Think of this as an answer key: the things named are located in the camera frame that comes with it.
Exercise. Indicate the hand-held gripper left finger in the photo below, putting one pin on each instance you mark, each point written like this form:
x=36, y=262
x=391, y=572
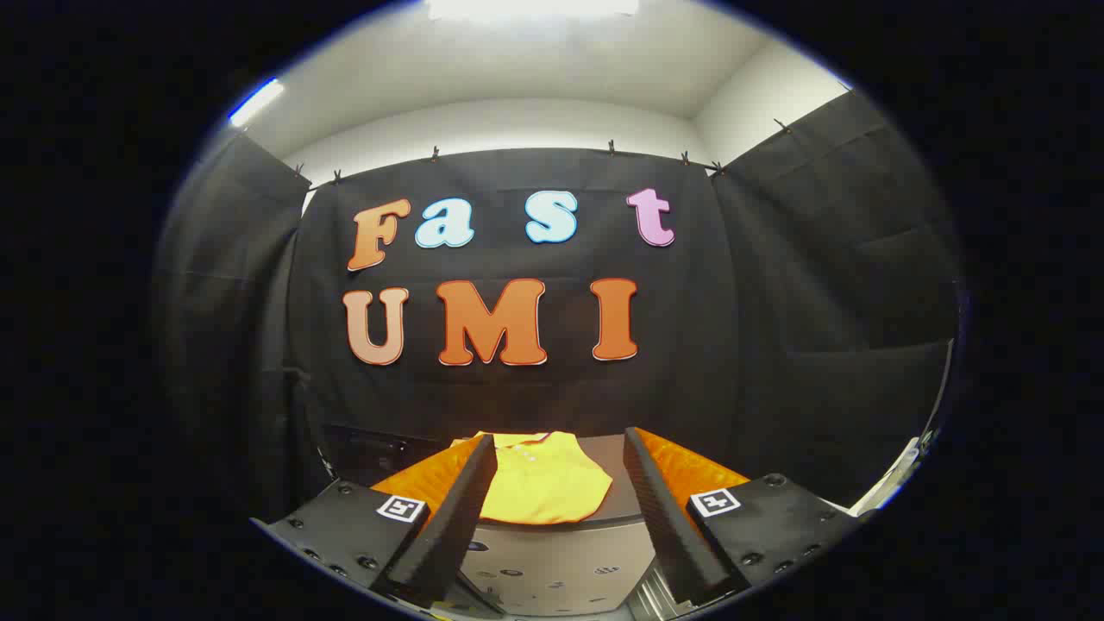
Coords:
x=461, y=517

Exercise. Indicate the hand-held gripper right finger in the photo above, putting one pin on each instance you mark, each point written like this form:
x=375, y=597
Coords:
x=664, y=517

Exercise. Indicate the yellow polo shirt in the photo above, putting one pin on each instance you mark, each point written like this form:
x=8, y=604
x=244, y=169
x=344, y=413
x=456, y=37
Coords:
x=543, y=483

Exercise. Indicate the white object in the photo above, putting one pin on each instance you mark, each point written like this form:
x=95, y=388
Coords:
x=893, y=483

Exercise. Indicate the black backdrop cloth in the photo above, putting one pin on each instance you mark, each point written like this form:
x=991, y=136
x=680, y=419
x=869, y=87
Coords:
x=776, y=302

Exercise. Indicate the ceiling light strip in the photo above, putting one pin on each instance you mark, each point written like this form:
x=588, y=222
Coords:
x=256, y=102

